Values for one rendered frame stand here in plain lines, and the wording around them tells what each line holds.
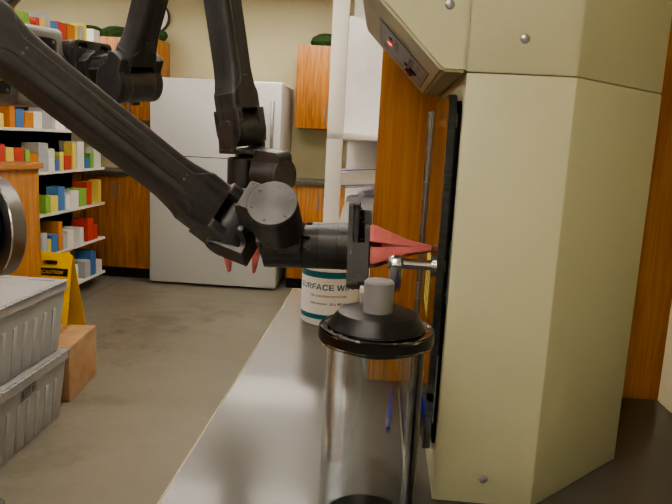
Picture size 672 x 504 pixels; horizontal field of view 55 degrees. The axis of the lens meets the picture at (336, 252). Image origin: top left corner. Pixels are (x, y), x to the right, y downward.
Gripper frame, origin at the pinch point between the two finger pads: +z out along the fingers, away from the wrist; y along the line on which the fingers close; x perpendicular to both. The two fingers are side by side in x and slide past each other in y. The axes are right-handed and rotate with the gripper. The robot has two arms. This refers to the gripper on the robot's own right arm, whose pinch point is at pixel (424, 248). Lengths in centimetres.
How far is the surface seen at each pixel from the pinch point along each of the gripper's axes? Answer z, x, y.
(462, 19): 2.5, -15.5, 21.6
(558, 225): 13.3, -10.1, 1.9
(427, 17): -1.0, -15.6, 21.8
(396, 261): -3.3, -4.8, -2.0
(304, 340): -21, 51, -14
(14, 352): -154, 171, -30
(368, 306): -5.8, -19.1, -7.3
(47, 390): -155, 200, -49
